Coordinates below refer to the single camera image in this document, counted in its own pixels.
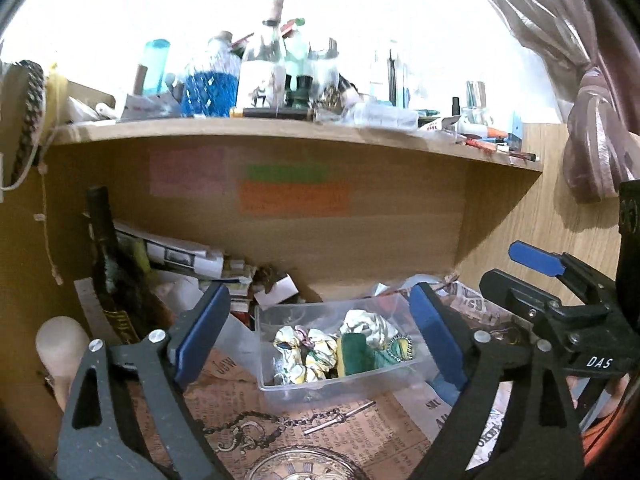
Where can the blue box device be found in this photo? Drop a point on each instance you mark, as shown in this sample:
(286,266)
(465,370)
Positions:
(516,130)

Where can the glass bottle with cork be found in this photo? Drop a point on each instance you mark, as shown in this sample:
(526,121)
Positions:
(260,60)

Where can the black pen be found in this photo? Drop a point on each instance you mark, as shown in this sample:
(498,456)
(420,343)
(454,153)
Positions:
(272,113)

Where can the clear acrylic organizer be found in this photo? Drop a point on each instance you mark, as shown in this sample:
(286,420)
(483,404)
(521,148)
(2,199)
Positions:
(392,75)

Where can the floral fabric scrunchie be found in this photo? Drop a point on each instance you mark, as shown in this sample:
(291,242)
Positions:
(310,355)

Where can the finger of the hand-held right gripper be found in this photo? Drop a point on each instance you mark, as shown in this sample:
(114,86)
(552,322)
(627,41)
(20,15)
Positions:
(515,295)
(535,259)

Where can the pink sticky note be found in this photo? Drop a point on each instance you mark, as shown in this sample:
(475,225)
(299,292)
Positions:
(187,170)

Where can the pale cylindrical container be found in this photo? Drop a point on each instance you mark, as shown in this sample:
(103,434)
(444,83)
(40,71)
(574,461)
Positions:
(60,355)

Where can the dark glass bottle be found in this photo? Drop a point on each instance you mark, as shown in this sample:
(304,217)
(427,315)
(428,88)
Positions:
(107,260)

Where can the green sticky note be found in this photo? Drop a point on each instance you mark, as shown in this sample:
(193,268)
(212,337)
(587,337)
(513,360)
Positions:
(287,173)

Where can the blue bead bottle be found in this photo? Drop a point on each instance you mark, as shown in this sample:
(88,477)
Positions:
(210,90)

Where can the brown vintage print paper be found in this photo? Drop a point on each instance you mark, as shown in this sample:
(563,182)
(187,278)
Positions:
(350,435)

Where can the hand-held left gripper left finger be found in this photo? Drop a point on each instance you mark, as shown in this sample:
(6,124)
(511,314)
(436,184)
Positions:
(200,340)

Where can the clear plastic container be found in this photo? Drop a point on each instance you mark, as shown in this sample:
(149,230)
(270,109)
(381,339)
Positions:
(300,392)

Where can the yellow tassel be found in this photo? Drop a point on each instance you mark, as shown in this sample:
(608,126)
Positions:
(56,95)

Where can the yellow green sponge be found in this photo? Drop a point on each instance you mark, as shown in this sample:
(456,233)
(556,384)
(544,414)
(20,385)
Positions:
(357,355)

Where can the orange sticky note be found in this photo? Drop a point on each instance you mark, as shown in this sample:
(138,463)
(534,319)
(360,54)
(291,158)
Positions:
(295,198)

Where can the stack of folded newspapers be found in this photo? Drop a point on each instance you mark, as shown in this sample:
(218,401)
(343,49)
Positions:
(175,255)

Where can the green pump bottle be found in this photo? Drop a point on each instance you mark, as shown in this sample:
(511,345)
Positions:
(297,50)

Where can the white cloth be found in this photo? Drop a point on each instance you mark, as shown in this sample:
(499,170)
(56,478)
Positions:
(367,325)

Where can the wooden shelf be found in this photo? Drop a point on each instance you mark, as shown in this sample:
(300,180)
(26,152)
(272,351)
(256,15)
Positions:
(300,130)

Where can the brown curtain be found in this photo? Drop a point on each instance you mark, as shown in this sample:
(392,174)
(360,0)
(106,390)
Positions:
(590,110)

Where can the translucent plastic bag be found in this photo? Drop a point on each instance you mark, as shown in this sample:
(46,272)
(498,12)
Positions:
(235,325)

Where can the light blue clear bottle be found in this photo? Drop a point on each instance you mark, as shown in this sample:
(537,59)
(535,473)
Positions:
(156,65)

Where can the small white box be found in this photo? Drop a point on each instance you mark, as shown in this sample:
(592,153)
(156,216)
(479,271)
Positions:
(280,290)

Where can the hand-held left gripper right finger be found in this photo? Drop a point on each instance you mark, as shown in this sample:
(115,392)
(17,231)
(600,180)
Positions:
(440,340)

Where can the translucent white lidded box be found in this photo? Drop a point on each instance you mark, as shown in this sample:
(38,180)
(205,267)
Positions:
(385,116)

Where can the teal knit cloth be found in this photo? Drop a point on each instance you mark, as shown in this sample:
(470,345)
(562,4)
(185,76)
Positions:
(397,352)

